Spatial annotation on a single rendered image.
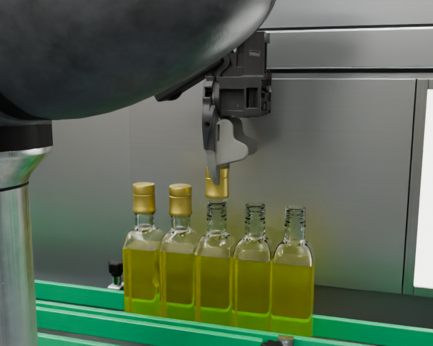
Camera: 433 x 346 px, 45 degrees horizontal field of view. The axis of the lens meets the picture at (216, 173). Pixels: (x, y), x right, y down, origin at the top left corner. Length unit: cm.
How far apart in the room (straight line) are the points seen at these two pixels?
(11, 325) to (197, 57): 18
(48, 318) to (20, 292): 56
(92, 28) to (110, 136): 77
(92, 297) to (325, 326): 39
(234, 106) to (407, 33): 29
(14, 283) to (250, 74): 48
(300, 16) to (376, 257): 40
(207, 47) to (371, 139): 60
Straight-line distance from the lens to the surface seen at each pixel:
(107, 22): 23
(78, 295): 96
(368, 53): 85
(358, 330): 83
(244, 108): 70
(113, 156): 99
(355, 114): 84
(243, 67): 72
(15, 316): 33
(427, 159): 85
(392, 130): 84
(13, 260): 32
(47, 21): 23
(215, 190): 75
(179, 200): 77
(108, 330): 84
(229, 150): 72
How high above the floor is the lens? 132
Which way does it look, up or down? 10 degrees down
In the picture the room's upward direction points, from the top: straight up
